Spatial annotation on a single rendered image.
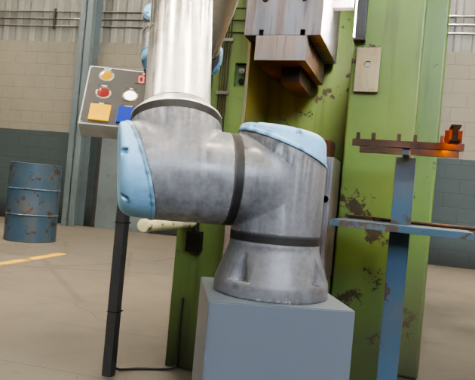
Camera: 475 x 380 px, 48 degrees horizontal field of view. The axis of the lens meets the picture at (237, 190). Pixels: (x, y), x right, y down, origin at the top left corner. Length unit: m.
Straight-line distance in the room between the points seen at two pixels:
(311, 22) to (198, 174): 1.37
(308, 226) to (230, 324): 0.19
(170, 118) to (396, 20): 1.50
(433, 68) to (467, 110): 5.56
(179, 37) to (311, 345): 0.53
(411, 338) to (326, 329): 1.77
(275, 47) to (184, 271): 0.99
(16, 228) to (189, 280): 4.30
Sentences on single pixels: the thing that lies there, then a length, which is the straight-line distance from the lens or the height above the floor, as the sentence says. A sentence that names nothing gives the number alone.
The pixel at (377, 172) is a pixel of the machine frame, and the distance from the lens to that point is 2.09.
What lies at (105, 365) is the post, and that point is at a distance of 2.25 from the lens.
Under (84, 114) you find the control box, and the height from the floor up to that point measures 0.99.
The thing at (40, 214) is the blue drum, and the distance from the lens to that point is 6.37.
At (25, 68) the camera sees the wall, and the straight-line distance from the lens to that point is 9.89.
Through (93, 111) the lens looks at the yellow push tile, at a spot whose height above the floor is 1.01.
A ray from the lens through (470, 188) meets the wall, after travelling 8.04.
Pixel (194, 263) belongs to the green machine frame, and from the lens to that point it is 2.26.
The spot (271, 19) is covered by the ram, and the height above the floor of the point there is 1.43.
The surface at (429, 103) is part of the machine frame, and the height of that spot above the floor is 1.23.
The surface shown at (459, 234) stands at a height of 0.70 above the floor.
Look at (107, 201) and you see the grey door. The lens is 8.81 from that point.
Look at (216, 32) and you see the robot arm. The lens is 1.49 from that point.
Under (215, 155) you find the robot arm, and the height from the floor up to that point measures 0.81.
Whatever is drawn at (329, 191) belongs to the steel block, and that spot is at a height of 0.79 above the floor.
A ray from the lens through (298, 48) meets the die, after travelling 2.07.
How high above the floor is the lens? 0.76
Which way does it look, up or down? level
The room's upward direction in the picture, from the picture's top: 5 degrees clockwise
